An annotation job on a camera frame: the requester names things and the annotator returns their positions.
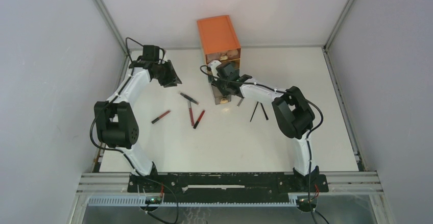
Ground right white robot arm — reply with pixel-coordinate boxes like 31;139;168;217
203;60;318;191

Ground red lipstick black cap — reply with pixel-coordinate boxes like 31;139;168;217
193;110;206;129

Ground orange three-drawer organizer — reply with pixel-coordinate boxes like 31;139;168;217
197;15;241;65

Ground pink lip gloss tube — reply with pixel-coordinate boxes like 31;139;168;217
187;101;195;127

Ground dark concealer stick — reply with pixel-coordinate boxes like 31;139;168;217
180;92;199;105

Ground clear top drawer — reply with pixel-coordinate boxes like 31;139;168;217
205;48;241;63

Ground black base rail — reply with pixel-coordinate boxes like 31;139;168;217
127;172;329;204

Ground grey silver pencil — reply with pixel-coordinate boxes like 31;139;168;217
237;98;244;107

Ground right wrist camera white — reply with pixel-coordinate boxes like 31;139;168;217
207;60;222;77

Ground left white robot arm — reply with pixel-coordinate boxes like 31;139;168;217
89;45;182;192

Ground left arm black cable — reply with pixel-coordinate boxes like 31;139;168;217
89;37;179;224

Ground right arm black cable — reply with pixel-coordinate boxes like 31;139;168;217
199;65;324;224

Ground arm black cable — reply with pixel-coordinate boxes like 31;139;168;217
89;37;179;224
199;65;324;224

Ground clear drawer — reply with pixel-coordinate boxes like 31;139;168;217
233;59;240;69
205;48;241;63
211;84;231;105

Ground black thin brush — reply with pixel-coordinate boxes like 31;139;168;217
250;102;259;122
260;103;269;120

